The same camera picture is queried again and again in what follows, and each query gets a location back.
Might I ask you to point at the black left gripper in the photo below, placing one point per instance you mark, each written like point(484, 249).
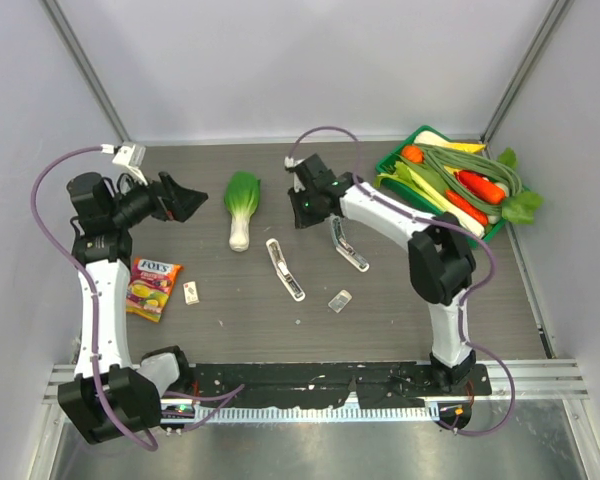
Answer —
point(174, 202)

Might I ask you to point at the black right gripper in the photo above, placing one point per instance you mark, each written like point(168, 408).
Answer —
point(302, 221)

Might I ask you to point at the white stapler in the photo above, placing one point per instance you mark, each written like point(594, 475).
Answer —
point(282, 270)

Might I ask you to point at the staples box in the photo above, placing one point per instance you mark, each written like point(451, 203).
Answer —
point(190, 292)

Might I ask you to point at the staples tray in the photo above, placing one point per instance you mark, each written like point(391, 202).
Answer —
point(340, 301)

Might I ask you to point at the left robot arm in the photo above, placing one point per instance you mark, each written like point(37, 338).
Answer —
point(108, 396)

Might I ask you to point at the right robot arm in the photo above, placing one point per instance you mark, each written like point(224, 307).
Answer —
point(440, 261)

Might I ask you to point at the green bok choy toy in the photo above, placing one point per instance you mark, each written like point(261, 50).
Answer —
point(242, 198)

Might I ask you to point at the green plastic tray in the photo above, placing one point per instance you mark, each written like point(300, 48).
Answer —
point(386, 165)

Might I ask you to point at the colourful snack packet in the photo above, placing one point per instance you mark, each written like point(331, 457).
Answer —
point(150, 288)

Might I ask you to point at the pale green leek toy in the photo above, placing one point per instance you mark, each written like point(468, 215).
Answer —
point(423, 183)

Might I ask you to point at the orange pumpkin toy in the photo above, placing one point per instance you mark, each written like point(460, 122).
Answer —
point(413, 154)

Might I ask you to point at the white radish toy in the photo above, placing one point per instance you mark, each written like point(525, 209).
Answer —
point(427, 137)

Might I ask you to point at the green long beans bundle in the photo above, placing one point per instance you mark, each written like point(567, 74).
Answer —
point(447, 162)

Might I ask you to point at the red chili pepper toy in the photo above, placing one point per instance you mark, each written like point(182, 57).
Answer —
point(466, 207)

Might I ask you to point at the yellow corn toy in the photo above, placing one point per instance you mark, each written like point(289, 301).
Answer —
point(471, 148)

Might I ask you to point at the orange carrot toy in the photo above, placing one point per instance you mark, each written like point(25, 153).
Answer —
point(481, 188)

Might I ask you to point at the green lettuce leaf toy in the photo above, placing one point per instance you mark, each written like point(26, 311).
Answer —
point(521, 204)

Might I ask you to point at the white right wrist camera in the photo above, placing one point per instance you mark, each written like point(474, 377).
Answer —
point(290, 165)

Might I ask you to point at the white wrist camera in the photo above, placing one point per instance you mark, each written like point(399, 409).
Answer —
point(290, 165)
point(128, 156)

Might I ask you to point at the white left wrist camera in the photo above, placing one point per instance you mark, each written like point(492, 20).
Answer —
point(128, 156)

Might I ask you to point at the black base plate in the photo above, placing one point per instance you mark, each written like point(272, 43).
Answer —
point(328, 385)

